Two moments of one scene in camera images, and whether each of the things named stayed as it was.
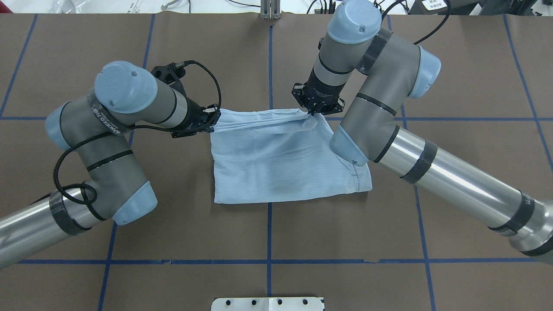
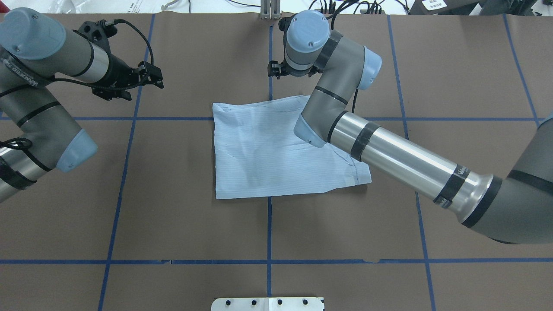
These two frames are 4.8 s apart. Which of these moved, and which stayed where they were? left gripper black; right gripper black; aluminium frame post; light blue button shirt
Moved: right gripper black; left gripper black
Stayed: aluminium frame post; light blue button shirt
